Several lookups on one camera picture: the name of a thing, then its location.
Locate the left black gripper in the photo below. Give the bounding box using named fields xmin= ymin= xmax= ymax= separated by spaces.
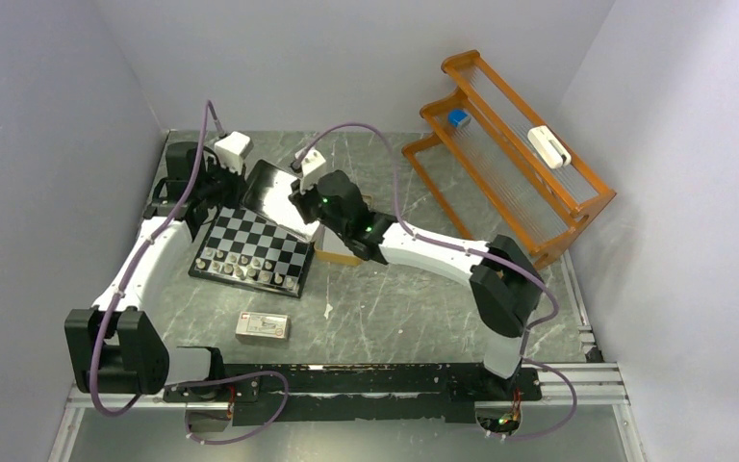
xmin=196 ymin=154 xmax=248 ymax=211

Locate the silver metal tin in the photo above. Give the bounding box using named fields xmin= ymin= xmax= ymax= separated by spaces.
xmin=241 ymin=160 xmax=319 ymax=242

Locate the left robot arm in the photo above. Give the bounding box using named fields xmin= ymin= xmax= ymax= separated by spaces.
xmin=64 ymin=132 xmax=253 ymax=395

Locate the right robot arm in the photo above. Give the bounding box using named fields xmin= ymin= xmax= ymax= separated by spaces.
xmin=289 ymin=170 xmax=545 ymax=398

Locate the black white chess board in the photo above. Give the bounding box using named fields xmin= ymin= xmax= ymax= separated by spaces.
xmin=188 ymin=208 xmax=314 ymax=298

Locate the small printed card box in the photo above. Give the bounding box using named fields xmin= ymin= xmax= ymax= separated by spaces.
xmin=235 ymin=311 xmax=291 ymax=341

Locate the blue small block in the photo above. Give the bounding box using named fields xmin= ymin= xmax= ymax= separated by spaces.
xmin=446 ymin=109 xmax=471 ymax=129

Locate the orange wooden rack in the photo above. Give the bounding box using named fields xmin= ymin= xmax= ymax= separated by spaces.
xmin=402 ymin=50 xmax=616 ymax=269

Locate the white plastic device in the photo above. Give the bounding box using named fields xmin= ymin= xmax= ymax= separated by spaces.
xmin=527 ymin=125 xmax=572 ymax=169

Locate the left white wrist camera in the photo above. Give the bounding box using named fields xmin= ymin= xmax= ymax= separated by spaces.
xmin=213 ymin=132 xmax=253 ymax=175

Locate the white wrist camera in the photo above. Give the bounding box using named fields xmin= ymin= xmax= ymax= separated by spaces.
xmin=291 ymin=148 xmax=327 ymax=193
xmin=213 ymin=132 xmax=253 ymax=175

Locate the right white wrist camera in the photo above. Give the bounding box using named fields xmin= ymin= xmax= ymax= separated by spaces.
xmin=291 ymin=148 xmax=327 ymax=193

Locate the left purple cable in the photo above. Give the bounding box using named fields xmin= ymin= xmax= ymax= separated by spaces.
xmin=89 ymin=99 xmax=290 ymax=447

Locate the purple cable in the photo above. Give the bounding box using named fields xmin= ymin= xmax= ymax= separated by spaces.
xmin=89 ymin=99 xmax=290 ymax=447
xmin=292 ymin=122 xmax=579 ymax=443

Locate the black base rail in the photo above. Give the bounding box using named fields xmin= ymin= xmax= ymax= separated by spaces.
xmin=163 ymin=363 xmax=542 ymax=425

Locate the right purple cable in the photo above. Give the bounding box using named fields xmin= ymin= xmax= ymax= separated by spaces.
xmin=292 ymin=122 xmax=579 ymax=443

